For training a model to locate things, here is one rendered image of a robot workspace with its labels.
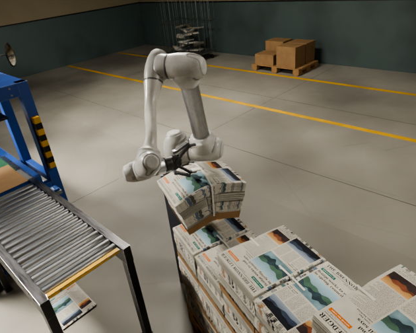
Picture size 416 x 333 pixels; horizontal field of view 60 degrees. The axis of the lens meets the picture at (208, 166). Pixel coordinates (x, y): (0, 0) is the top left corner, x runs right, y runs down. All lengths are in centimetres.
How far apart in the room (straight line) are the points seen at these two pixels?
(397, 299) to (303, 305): 37
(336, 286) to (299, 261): 18
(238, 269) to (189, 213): 46
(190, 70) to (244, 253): 93
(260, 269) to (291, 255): 16
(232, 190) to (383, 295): 98
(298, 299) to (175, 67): 121
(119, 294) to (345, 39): 692
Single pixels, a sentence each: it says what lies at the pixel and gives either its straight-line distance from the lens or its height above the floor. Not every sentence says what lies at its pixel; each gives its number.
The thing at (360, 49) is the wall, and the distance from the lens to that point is 838.
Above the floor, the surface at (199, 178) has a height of 119.
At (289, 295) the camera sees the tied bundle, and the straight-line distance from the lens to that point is 150.
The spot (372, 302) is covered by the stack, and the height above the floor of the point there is 129.
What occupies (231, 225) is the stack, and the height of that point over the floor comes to 83.
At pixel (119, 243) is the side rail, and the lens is 225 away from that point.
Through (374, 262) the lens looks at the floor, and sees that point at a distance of 326.
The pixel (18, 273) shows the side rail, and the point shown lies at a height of 80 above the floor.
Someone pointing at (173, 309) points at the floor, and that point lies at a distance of 288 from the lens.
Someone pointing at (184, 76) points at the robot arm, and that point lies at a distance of 190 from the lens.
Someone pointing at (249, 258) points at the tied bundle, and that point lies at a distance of 163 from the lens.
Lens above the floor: 219
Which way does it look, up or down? 29 degrees down
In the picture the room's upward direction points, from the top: 6 degrees counter-clockwise
